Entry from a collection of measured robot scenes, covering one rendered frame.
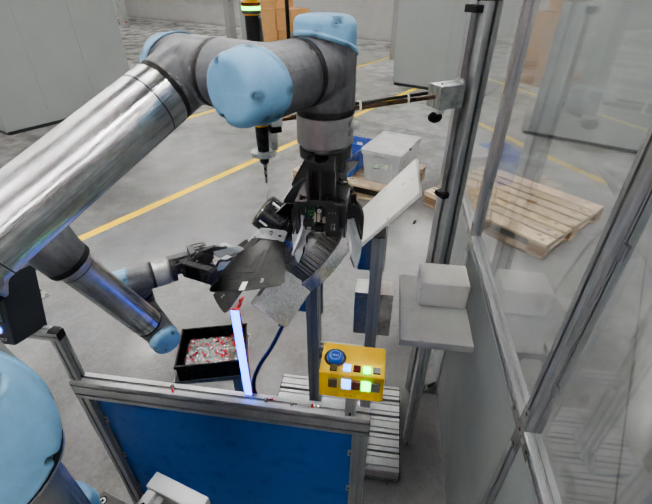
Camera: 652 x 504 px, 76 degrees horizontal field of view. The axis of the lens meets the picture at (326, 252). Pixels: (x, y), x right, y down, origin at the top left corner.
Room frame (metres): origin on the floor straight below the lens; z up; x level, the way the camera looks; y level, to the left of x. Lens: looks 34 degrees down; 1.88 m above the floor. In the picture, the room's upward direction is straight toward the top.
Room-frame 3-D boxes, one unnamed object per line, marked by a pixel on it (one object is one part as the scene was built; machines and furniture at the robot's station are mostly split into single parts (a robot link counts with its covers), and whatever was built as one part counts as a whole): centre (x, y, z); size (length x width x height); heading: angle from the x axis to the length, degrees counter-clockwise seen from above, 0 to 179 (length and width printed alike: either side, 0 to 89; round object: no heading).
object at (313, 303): (1.22, 0.05, 0.46); 0.09 x 0.05 x 0.91; 172
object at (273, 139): (1.11, 0.16, 1.50); 0.09 x 0.07 x 0.10; 117
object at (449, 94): (1.38, -0.39, 1.54); 0.10 x 0.07 x 0.09; 117
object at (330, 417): (0.76, 0.32, 0.82); 0.90 x 0.04 x 0.08; 82
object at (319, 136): (0.54, 0.00, 1.70); 0.08 x 0.08 x 0.05
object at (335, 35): (0.54, 0.00, 1.78); 0.09 x 0.08 x 0.11; 144
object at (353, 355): (0.70, -0.07, 1.02); 0.16 x 0.10 x 0.11; 82
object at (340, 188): (0.54, 0.00, 1.62); 0.09 x 0.08 x 0.12; 172
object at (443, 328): (1.14, -0.39, 0.85); 0.36 x 0.24 x 0.03; 172
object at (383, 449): (1.21, -0.05, 0.04); 0.62 x 0.45 x 0.08; 82
